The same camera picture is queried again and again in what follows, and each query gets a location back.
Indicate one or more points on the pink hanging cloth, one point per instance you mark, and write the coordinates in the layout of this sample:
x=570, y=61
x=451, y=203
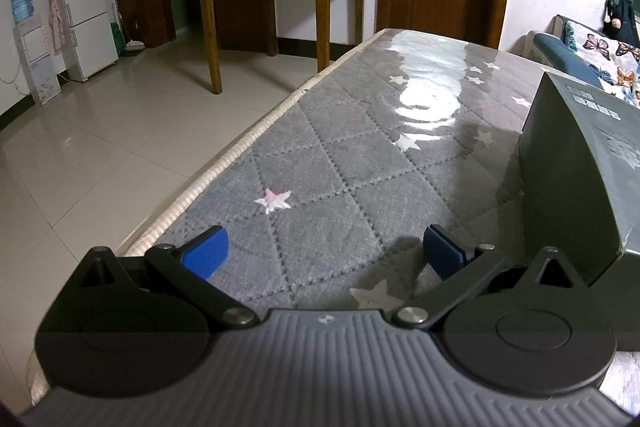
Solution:
x=56, y=22

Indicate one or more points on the long grey box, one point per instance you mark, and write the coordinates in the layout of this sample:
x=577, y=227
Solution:
x=575, y=187

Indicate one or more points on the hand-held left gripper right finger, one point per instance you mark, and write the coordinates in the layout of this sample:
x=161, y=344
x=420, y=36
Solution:
x=442, y=253

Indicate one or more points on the white water dispenser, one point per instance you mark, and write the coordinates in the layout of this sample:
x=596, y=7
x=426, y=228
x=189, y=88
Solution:
x=35, y=57

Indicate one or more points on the black backpack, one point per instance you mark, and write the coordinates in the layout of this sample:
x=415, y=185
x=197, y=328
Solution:
x=622, y=19

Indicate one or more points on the grey quilted desktop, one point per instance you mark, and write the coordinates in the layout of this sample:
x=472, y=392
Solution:
x=350, y=157

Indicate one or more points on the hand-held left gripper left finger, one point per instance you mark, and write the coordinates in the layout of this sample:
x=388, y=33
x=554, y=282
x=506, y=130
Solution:
x=207, y=253

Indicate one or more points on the butterfly-print pillow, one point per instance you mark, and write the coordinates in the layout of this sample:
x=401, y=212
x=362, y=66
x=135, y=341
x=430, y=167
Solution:
x=615, y=62

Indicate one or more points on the white fridge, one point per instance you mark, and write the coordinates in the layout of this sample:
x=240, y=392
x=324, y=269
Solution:
x=90, y=7

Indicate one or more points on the blue sofa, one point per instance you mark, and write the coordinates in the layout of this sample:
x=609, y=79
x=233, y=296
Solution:
x=550, y=49

